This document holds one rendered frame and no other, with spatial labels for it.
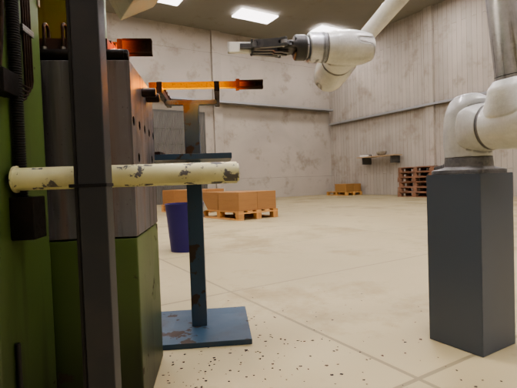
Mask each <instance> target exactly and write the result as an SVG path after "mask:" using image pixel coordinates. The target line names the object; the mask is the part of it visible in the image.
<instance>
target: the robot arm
mask: <svg viewBox="0 0 517 388"><path fill-rule="evenodd" d="M408 1H409V0H385V1H384V2H383V3H382V5H381V6H380V7H379V9H378V10H377V11H376V12H375V14H374V15H373V16H372V17H371V18H370V19H369V20H368V22H367V23H366V24H365V26H364V27H363V28H362V29H361V31H360V30H355V29H338V30H334V31H331V32H309V33H308V34H307V35H294V37H293V40H288V39H287V36H284V37H280V38H263V39H254V41H253V39H251V41H250V42H227V47H228V54H250V56H253V55H256V56H267V57H275V58H281V56H287V55H292V58H293V60H294V61H305V60H306V61H307V63H317V65H316V67H315V71H314V81H315V84H316V85H317V86H318V87H319V88H320V89H321V90H322V91H323V92H332V91H334V90H336V89H338V88H339V87H340V86H341V85H342V83H343V82H345V81H346V80H347V78H348V77H349V76H350V75H351V74H352V72H353V71H354V69H355V68H356V66H357V65H362V64H365V63H366V62H370V61H372V60H373V58H374V56H375V50H376V41H375V37H376V36H377V35H378V34H379V33H380V31H381V30H383V29H384V27H386V26H387V24H388V23H389V22H390V21H391V20H392V19H393V18H394V17H395V16H396V14H397V13H398V12H399V11H400V10H401V9H402V8H403V7H404V6H405V4H406V3H407V2H408ZM485 6H486V12H487V19H488V26H489V38H490V45H491V51H492V64H493V70H494V77H495V81H494V82H493V83H492V84H491V85H490V86H489V88H488V90H487V95H483V94H481V93H477V92H473V93H467V94H463V95H459V96H456V97H455V98H454V99H453V100H452V101H451V102H450V103H449V105H448V107H447V109H446V112H445V117H444V121H443V149H444V157H445V161H444V164H443V165H442V166H435V168H434V171H432V175H448V174H471V173H493V172H507V168H502V167H498V166H494V159H493V151H494V150H496V149H517V0H485Z"/></svg>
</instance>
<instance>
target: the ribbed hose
mask: <svg viewBox="0 0 517 388"><path fill-rule="evenodd" d="M5 10H6V11H5V12H6V20H7V21H6V22H7V24H6V25H7V26H6V28H7V33H8V34H7V38H8V39H7V40H8V41H7V43H8V58H9V62H8V63H9V65H8V66H9V67H8V68H9V70H10V71H12V72H14V73H15V74H17V75H18V84H19V97H18V98H10V99H11V109H12V110H11V112H12V113H11V114H12V122H13V123H12V127H13V128H12V129H13V130H12V131H13V133H12V134H13V137H14V138H12V139H14V140H13V144H14V145H13V147H14V148H13V149H14V151H13V152H14V153H13V154H14V162H15V163H14V164H15V166H18V167H19V168H26V167H27V165H26V164H27V163H26V162H27V161H26V159H27V158H26V153H25V152H26V145H25V144H26V143H25V142H26V141H25V128H24V127H25V126H24V124H25V123H24V122H25V121H24V118H23V117H25V116H24V114H25V113H23V112H24V111H23V110H24V108H23V107H24V106H23V105H24V103H23V102H24V101H23V98H22V97H24V96H23V91H22V90H23V88H22V87H23V86H22V85H23V84H22V66H21V62H22V61H21V56H20V55H21V48H20V47H21V46H20V45H21V43H20V30H19V29H20V28H19V27H20V25H19V13H18V12H19V10H18V0H5ZM9 209H10V223H11V238H12V241H20V240H35V239H39V238H42V237H44V236H46V235H47V232H46V218H45V197H44V196H28V190H26V191H20V192H19V193H16V197H11V198H9Z"/></svg>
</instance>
